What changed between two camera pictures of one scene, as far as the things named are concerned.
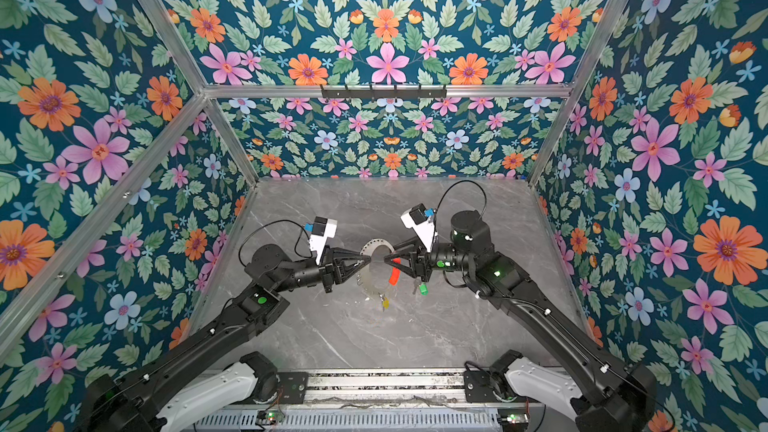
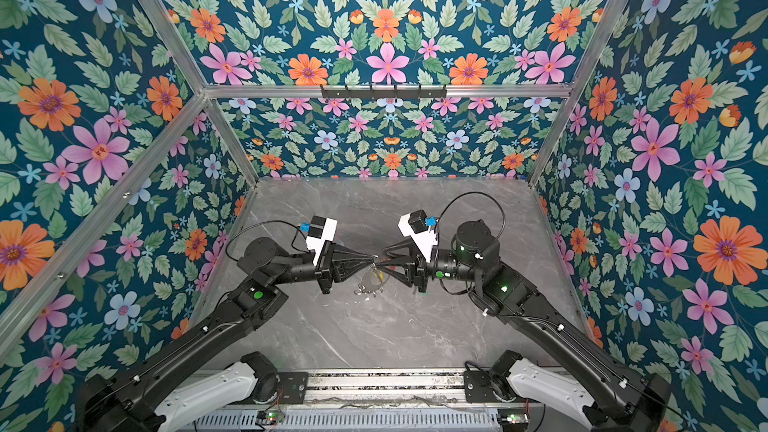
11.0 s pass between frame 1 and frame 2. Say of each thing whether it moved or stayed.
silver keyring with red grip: moved
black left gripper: stayed
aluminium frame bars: stayed
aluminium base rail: stayed
